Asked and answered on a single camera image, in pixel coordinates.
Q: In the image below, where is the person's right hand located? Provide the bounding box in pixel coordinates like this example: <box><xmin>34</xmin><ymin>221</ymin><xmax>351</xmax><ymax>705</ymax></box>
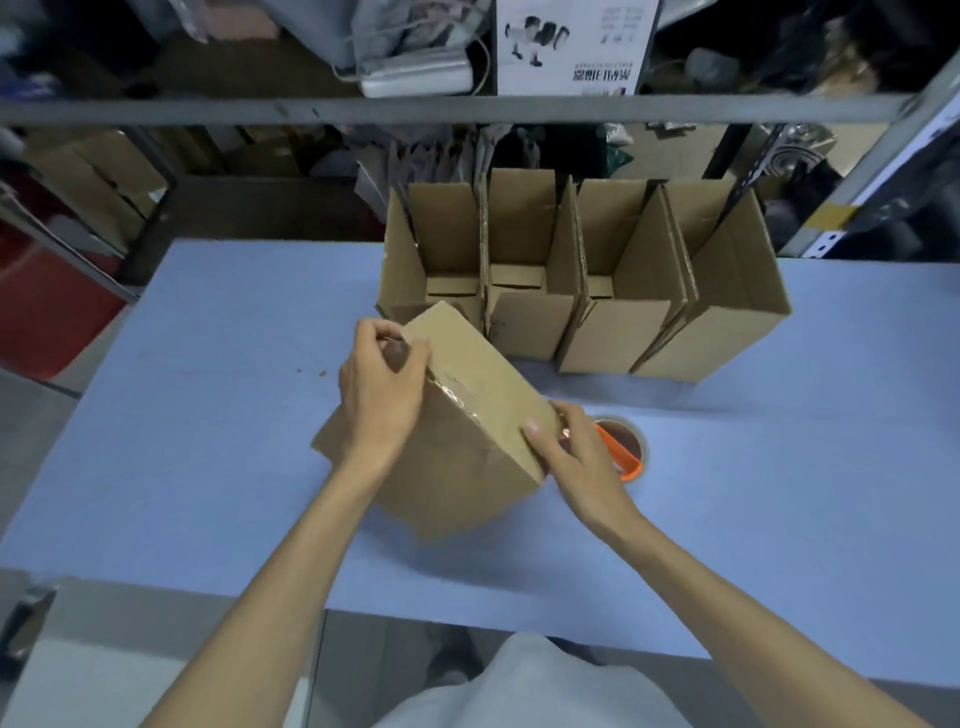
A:
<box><xmin>521</xmin><ymin>401</ymin><xmax>646</xmax><ymax>543</ymax></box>

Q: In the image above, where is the person's left hand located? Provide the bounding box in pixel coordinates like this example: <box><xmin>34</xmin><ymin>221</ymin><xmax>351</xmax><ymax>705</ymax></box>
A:
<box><xmin>337</xmin><ymin>318</ymin><xmax>435</xmax><ymax>474</ymax></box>

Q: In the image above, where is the orange blue tape dispenser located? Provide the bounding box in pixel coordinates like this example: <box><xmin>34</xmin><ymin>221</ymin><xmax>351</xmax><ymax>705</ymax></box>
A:
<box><xmin>560</xmin><ymin>416</ymin><xmax>652</xmax><ymax>486</ymax></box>

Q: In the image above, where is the plain brown cardboard box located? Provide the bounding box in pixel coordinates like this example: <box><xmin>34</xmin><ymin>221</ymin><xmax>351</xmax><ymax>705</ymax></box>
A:
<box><xmin>311</xmin><ymin>301</ymin><xmax>565</xmax><ymax>541</ymax></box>

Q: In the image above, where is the large brown storage cardboard box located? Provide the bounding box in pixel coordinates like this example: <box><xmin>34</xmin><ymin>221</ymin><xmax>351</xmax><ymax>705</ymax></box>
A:
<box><xmin>24</xmin><ymin>127</ymin><xmax>172</xmax><ymax>254</ymax></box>

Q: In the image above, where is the person's right forearm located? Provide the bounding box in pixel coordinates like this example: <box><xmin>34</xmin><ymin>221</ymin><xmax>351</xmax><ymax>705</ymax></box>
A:
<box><xmin>607</xmin><ymin>513</ymin><xmax>935</xmax><ymax>728</ymax></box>

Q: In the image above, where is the person's left forearm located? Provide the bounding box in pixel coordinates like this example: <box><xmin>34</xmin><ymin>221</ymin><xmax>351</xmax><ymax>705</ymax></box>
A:
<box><xmin>142</xmin><ymin>457</ymin><xmax>391</xmax><ymax>728</ymax></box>

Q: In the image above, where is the person's white shirt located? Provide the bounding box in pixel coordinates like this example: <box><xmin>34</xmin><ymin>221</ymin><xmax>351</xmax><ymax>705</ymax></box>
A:
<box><xmin>374</xmin><ymin>632</ymin><xmax>691</xmax><ymax>728</ymax></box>

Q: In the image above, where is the bundle of grey paper bags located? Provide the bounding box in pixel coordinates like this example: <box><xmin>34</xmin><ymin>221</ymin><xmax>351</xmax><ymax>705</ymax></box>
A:
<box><xmin>350</xmin><ymin>125</ymin><xmax>547</xmax><ymax>217</ymax></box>

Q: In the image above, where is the dark green bag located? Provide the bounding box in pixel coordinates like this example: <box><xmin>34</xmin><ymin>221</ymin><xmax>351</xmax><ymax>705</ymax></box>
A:
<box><xmin>594</xmin><ymin>122</ymin><xmax>637</xmax><ymax>179</ymax></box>

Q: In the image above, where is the white power strip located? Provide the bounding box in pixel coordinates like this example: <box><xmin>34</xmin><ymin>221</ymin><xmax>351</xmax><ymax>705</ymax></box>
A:
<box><xmin>356</xmin><ymin>50</ymin><xmax>479</xmax><ymax>100</ymax></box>

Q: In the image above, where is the grey metal shelving rack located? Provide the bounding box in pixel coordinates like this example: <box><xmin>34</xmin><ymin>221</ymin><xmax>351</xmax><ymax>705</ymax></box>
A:
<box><xmin>0</xmin><ymin>93</ymin><xmax>960</xmax><ymax>301</ymax></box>

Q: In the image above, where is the pile of grey plastic mailers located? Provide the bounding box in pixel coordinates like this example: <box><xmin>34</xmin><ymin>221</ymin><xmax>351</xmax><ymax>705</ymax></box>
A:
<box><xmin>258</xmin><ymin>0</ymin><xmax>498</xmax><ymax>73</ymax></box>

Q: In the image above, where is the silver reflective roll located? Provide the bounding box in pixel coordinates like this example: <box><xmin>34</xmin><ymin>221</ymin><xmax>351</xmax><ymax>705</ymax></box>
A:
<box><xmin>763</xmin><ymin>122</ymin><xmax>839</xmax><ymax>179</ymax></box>

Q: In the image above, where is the white glossy cabinet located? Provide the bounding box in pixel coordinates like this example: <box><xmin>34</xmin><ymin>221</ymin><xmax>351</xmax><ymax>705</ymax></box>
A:
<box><xmin>0</xmin><ymin>573</ymin><xmax>328</xmax><ymax>728</ymax></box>

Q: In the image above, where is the white black printed box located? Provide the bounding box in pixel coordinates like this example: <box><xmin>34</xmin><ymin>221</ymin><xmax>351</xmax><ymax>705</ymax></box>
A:
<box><xmin>494</xmin><ymin>0</ymin><xmax>661</xmax><ymax>97</ymax></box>

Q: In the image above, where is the white perforated rack post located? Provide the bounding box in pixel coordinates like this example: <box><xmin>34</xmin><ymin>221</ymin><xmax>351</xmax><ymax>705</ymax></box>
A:
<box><xmin>778</xmin><ymin>52</ymin><xmax>960</xmax><ymax>262</ymax></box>

